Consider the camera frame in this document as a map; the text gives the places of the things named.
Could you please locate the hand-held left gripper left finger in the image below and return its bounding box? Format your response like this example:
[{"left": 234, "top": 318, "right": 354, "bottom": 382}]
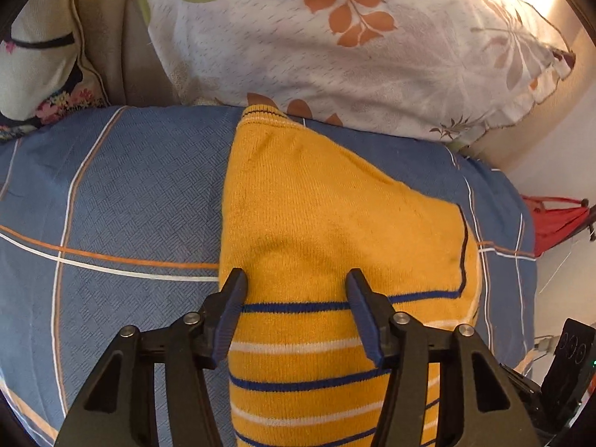
[{"left": 55, "top": 267, "right": 248, "bottom": 447}]

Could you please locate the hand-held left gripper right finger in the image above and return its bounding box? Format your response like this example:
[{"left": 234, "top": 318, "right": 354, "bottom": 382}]
[{"left": 345, "top": 267, "right": 542, "bottom": 447}]

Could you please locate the yellow striped knit sweater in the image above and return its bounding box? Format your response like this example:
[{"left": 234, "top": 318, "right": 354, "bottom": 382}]
[{"left": 218, "top": 105, "right": 481, "bottom": 447}]

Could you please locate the red cloth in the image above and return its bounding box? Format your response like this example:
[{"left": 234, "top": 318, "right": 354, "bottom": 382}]
[{"left": 520, "top": 196, "right": 592, "bottom": 258}]

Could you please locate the blue plaid bed sheet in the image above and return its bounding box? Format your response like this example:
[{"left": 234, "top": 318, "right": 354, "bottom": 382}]
[{"left": 0, "top": 105, "right": 538, "bottom": 447}]

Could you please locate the white pillow with leaf print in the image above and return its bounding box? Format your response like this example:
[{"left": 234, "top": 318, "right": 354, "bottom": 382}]
[{"left": 135, "top": 0, "right": 577, "bottom": 143}]

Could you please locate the cream pillow with silhouette print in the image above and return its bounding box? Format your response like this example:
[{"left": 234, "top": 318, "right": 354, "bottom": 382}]
[{"left": 0, "top": 0, "right": 110, "bottom": 143}]

